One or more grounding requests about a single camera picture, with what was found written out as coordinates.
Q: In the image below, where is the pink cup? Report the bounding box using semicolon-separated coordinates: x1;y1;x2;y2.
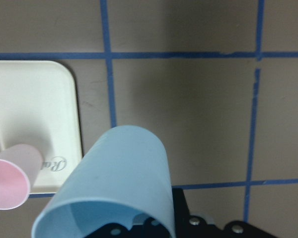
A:
0;144;43;210

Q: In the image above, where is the cream plastic tray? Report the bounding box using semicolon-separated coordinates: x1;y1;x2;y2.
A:
0;60;82;194

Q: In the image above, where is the light blue ikea cup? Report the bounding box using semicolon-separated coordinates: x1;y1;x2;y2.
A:
31;125;176;238

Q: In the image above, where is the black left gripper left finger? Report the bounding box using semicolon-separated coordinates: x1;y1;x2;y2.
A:
85;214;170;238

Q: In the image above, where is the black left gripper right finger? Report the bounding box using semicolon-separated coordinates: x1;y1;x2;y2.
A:
172;188;275;238

